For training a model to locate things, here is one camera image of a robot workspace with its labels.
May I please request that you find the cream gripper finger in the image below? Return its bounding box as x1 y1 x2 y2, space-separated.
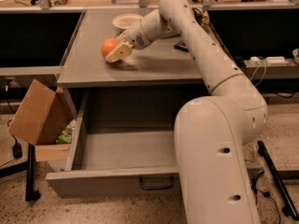
117 31 127 42
105 42 133 63

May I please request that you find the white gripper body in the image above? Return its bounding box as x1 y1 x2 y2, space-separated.
126 20 153 49

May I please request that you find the orange fruit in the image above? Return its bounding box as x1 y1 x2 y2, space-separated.
101 38 119 58

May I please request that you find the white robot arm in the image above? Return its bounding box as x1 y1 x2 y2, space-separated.
101 0 268 224

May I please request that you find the open grey top drawer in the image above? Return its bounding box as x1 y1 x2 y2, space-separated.
47 85 206 198

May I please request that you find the white bowl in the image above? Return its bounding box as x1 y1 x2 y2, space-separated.
112 14 142 30

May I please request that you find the grey cabinet counter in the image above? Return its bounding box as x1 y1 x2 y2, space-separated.
56 8 241 90

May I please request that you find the crumpled brown snack bag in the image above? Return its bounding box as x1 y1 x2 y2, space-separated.
192 7 209 28

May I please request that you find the brown cardboard box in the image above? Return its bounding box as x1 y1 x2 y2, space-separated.
8 79 74 161

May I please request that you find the green packet in box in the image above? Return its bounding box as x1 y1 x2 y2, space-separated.
56 131 72 144

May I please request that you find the black power adapter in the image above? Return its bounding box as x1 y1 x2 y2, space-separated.
12 143 22 159

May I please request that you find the white power strip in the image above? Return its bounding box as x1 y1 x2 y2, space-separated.
249 56 288 66

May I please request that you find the black metal leg left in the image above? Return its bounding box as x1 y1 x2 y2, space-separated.
25 144 40 202

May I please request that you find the black metal leg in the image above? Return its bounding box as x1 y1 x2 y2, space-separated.
257 141 299 221
25 144 40 202

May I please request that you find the black metal leg right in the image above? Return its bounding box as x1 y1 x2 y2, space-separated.
257 141 299 221

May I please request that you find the black drawer handle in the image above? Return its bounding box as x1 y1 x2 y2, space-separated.
139 177 174 191

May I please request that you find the black floor cable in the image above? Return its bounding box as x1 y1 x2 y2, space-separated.
250 168 282 224

